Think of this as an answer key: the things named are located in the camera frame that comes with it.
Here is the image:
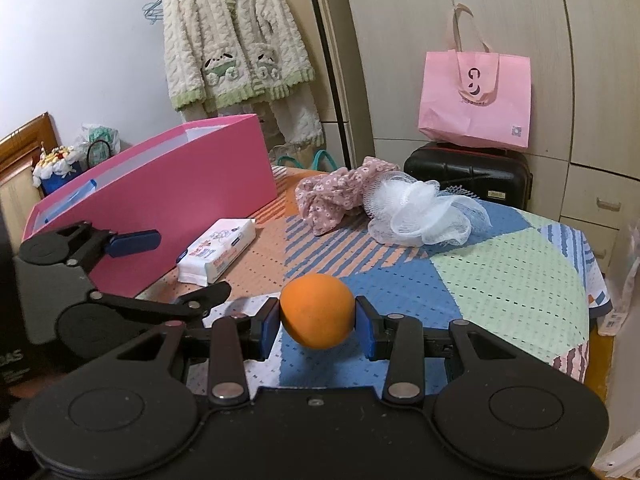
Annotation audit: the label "black suitcase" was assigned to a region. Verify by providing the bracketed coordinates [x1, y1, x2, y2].
[403, 141, 533, 211]

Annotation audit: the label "pink floral cloth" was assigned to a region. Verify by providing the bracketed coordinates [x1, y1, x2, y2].
[295, 156, 403, 236]

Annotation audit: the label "cream fluffy pajama pants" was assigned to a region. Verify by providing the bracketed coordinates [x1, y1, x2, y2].
[215, 82, 325, 148]

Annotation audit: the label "white green plastic bag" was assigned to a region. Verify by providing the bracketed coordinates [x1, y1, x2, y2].
[75, 123, 122, 158]

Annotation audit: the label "cream fluffy jacket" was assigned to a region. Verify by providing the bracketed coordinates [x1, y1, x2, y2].
[162, 0, 316, 113]

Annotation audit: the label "white plastic package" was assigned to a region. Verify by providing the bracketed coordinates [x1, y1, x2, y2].
[597, 222, 640, 338]

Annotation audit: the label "orange ball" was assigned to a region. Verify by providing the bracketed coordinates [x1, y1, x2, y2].
[279, 273, 355, 350]

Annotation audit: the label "white tissue pack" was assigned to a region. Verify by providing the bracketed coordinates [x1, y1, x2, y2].
[176, 218, 257, 285]

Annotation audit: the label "light blue clothes hangers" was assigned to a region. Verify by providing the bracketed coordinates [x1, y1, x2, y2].
[141, 0, 166, 25]

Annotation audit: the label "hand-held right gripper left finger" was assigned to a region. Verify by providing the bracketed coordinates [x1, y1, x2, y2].
[117, 297, 280, 407]

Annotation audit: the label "pink tote bag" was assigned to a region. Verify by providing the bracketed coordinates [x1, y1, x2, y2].
[417, 4, 532, 150]

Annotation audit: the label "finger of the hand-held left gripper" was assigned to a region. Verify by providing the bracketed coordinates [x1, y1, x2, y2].
[47, 221, 162, 276]
[87, 281, 232, 324]

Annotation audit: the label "pink storage box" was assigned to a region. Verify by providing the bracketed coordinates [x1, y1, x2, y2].
[21, 113, 278, 298]

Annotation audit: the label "beige wardrobe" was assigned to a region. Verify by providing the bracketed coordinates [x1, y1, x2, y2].
[310, 0, 640, 281]

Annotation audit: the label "white mesh bath pouf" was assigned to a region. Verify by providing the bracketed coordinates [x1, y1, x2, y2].
[367, 170, 493, 248]

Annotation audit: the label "green handled bag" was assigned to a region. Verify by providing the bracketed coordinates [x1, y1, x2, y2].
[270, 149, 338, 173]

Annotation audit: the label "wooden headboard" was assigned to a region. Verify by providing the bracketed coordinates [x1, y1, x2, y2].
[0, 112, 61, 251]

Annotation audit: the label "plush flower bouquet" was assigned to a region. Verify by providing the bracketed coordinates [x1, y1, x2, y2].
[32, 144, 83, 196]

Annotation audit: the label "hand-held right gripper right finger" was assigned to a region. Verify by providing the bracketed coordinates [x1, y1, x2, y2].
[355, 296, 527, 404]

